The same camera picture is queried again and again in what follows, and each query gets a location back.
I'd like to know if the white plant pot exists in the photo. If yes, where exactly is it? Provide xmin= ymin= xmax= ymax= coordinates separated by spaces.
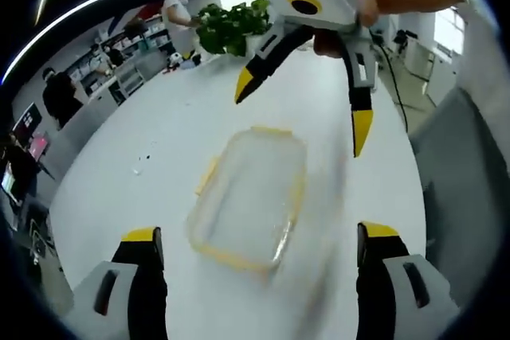
xmin=244 ymin=33 xmax=267 ymax=59

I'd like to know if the clear container with yellow buckles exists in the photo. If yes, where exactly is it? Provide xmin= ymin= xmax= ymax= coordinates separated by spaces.
xmin=186 ymin=124 xmax=310 ymax=279

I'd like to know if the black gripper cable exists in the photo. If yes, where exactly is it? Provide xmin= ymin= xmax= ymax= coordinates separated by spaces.
xmin=373 ymin=36 xmax=410 ymax=133

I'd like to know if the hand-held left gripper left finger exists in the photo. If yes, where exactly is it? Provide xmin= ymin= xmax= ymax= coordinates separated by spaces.
xmin=65 ymin=226 xmax=168 ymax=340

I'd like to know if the small black white toy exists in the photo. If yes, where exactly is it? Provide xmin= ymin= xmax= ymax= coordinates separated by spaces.
xmin=166 ymin=51 xmax=200 ymax=73

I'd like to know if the red wall screen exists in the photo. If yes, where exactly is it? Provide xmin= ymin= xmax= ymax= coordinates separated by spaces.
xmin=11 ymin=101 xmax=43 ymax=135

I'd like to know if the green leafy plant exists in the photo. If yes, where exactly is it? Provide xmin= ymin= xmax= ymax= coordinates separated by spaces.
xmin=196 ymin=0 xmax=273 ymax=59

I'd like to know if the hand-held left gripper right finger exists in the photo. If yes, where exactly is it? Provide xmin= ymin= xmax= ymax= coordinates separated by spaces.
xmin=355 ymin=221 xmax=459 ymax=340

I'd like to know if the pink lit screen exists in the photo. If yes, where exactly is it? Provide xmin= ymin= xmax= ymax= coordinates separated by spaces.
xmin=28 ymin=131 xmax=51 ymax=162

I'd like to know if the long curved ceiling light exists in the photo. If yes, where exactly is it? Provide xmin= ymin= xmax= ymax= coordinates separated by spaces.
xmin=0 ymin=0 xmax=222 ymax=83

